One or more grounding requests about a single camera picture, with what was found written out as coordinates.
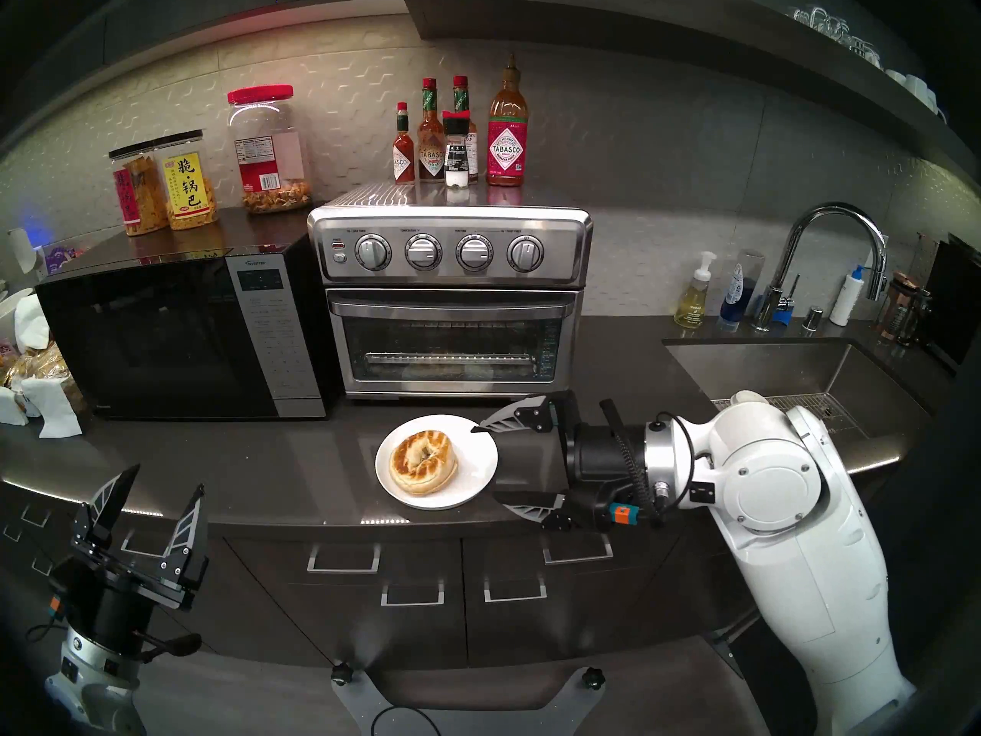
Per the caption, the orange tagged left gripper cable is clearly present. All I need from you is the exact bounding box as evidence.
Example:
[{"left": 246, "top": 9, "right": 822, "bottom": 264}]
[{"left": 27, "top": 595, "right": 66, "bottom": 645}]

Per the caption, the grey robot base frame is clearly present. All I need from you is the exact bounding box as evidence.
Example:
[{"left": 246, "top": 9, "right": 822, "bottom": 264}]
[{"left": 330, "top": 662, "right": 608, "bottom": 736}]

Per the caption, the wire sink grid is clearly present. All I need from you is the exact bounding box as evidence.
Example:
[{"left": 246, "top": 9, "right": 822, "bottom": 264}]
[{"left": 711, "top": 393, "right": 871, "bottom": 440}]

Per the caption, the dark wall shelf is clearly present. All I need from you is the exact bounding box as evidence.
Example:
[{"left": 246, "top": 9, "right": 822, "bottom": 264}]
[{"left": 406, "top": 0, "right": 981, "bottom": 183}]

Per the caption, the dark base cabinet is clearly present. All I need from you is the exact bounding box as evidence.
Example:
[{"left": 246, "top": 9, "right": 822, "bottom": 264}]
[{"left": 0, "top": 478, "right": 882, "bottom": 670}]

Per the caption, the silver oven knob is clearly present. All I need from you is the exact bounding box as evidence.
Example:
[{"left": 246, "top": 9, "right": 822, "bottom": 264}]
[
  {"left": 456, "top": 233, "right": 495, "bottom": 273},
  {"left": 354, "top": 233, "right": 393, "bottom": 272},
  {"left": 507, "top": 234, "right": 546, "bottom": 274},
  {"left": 404, "top": 232, "right": 444, "bottom": 272}
]

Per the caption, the black base cable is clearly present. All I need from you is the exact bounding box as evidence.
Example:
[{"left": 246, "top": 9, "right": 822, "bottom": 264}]
[{"left": 372, "top": 704, "right": 443, "bottom": 736}]

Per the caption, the silver toaster oven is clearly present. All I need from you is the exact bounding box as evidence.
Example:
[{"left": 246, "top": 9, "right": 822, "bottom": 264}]
[{"left": 307, "top": 181, "right": 594, "bottom": 402}]

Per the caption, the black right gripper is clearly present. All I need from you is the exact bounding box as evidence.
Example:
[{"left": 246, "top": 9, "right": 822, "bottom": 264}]
[{"left": 470, "top": 392, "right": 652, "bottom": 534}]

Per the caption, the yellow label snack jar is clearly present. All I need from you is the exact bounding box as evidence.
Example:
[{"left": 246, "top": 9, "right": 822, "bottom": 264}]
[{"left": 156, "top": 130, "right": 221, "bottom": 231}]

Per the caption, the bagged bread loaf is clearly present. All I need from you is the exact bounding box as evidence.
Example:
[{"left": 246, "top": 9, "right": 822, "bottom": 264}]
[{"left": 0, "top": 342, "right": 85, "bottom": 413}]

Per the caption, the blue dish soap bottle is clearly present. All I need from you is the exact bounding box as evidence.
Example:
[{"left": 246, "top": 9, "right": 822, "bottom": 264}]
[{"left": 717, "top": 250, "right": 767, "bottom": 333}]

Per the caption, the glass oven door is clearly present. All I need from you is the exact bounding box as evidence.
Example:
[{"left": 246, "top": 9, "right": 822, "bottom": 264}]
[{"left": 326, "top": 288, "right": 579, "bottom": 396}]

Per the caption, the chrome gooseneck faucet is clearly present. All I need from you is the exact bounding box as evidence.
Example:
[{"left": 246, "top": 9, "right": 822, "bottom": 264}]
[{"left": 753, "top": 202, "right": 890, "bottom": 333}]

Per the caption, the white tissue paper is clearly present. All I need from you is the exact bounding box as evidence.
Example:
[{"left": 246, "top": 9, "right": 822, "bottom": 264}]
[{"left": 11, "top": 294, "right": 51, "bottom": 353}]

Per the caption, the green label Tabasco bottle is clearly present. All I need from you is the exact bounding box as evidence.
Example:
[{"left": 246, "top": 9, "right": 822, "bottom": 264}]
[{"left": 451, "top": 75, "right": 479, "bottom": 183}]

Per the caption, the white bottle blue cap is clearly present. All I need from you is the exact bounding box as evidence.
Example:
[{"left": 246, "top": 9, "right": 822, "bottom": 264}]
[{"left": 829, "top": 265, "right": 865, "bottom": 327}]

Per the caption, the red label snack jar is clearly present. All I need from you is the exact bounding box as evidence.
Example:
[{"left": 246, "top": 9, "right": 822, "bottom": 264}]
[{"left": 108, "top": 142, "right": 169, "bottom": 237}]

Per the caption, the stainless steel sink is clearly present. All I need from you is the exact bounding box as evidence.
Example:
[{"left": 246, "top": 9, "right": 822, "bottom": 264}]
[{"left": 663, "top": 337, "right": 936, "bottom": 459}]

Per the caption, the white bowl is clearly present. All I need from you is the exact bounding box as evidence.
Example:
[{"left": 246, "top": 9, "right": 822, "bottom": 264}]
[{"left": 0, "top": 286, "right": 35, "bottom": 344}]

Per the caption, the black coffee machine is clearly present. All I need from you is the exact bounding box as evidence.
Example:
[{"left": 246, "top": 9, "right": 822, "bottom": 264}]
[{"left": 920, "top": 232, "right": 981, "bottom": 371}]

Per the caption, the black salt grinder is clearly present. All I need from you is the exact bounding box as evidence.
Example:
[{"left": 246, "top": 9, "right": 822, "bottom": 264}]
[{"left": 442, "top": 110, "right": 471, "bottom": 189}]

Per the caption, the medium orange Tabasco bottle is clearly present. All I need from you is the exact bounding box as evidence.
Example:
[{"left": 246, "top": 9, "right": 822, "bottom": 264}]
[{"left": 417, "top": 78, "right": 446, "bottom": 183}]

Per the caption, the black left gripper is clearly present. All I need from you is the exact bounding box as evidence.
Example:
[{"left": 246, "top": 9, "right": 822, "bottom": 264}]
[{"left": 48, "top": 464, "right": 209, "bottom": 664}]

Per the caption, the white round plate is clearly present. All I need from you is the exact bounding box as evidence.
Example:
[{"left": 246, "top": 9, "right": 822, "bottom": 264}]
[{"left": 375, "top": 414, "right": 499, "bottom": 511}]

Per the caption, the small Tabasco bottle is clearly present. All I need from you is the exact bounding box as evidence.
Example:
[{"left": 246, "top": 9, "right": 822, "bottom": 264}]
[{"left": 392, "top": 102, "right": 415, "bottom": 185}]

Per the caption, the large Tabasco bottle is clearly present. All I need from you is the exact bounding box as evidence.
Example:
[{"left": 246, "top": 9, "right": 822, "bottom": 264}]
[{"left": 487, "top": 54, "right": 530, "bottom": 188}]

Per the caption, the large white paper sheet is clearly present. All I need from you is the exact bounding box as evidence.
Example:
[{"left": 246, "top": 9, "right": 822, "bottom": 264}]
[{"left": 19, "top": 376, "right": 83, "bottom": 439}]

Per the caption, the yellow hand soap dispenser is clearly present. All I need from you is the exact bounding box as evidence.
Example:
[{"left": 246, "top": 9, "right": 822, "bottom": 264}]
[{"left": 674, "top": 251, "right": 717, "bottom": 330}]

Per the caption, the red lid plastic jar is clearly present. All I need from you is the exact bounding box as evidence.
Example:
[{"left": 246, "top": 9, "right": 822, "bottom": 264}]
[{"left": 227, "top": 84, "right": 313, "bottom": 215}]

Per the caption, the black microwave oven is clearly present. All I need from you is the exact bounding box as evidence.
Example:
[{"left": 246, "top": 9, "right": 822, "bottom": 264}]
[{"left": 34, "top": 205, "right": 342, "bottom": 422}]

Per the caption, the dark upper cabinet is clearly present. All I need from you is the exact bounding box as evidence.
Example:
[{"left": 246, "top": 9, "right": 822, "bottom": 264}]
[{"left": 0, "top": 0, "right": 418, "bottom": 141}]

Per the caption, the toasted bagel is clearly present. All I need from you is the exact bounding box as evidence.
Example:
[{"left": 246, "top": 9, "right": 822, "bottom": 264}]
[{"left": 389, "top": 430, "right": 459, "bottom": 496}]

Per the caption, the copper glass french press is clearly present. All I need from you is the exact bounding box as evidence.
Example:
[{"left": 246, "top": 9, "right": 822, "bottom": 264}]
[{"left": 878, "top": 273, "right": 932, "bottom": 348}]

